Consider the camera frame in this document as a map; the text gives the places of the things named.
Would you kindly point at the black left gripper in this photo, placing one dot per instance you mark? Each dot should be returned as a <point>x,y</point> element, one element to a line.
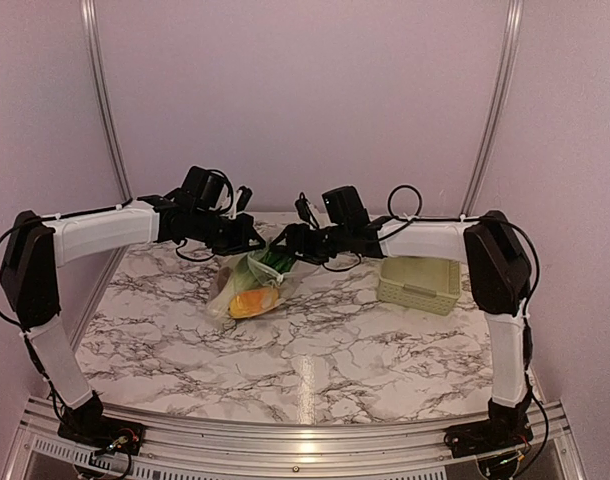
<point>240,240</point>

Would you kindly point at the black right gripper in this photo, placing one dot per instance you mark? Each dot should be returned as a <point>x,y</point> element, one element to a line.
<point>303,248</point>

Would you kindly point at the polka dot zip top bag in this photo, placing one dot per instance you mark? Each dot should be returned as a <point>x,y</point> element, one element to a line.
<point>245,272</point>

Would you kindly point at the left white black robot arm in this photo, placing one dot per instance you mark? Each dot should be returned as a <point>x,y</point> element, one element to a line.
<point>205,208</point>

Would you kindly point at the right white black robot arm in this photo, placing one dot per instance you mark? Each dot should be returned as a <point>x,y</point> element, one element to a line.
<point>499,271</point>

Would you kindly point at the green fake cucumber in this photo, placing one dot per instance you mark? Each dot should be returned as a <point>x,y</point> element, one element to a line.
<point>278,261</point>

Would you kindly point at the yellow fake fruit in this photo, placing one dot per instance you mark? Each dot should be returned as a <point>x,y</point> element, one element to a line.
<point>252,303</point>

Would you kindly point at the pale green plastic basket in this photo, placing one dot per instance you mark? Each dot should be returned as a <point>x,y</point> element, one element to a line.
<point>430,285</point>

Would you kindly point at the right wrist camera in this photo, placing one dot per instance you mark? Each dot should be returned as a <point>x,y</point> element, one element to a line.
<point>307,212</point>

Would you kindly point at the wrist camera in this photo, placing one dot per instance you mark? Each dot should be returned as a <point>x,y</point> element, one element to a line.
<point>240,201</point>
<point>307,212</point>

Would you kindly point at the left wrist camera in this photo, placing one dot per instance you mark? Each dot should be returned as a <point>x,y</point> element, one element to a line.
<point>240,201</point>

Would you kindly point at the front aluminium rail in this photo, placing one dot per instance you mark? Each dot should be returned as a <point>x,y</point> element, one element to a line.
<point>176,447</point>

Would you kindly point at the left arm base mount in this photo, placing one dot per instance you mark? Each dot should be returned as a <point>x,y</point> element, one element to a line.
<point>110,435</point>

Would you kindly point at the left aluminium frame post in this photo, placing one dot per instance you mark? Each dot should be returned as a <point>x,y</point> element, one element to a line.
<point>92,34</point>

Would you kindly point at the aluminium frame post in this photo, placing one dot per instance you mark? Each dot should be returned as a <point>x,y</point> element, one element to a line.
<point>500,92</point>
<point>92,34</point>

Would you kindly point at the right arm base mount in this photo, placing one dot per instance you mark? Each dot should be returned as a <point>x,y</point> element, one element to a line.
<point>482,437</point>

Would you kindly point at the right aluminium frame post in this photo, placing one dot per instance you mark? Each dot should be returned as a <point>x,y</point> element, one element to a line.
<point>500,92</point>

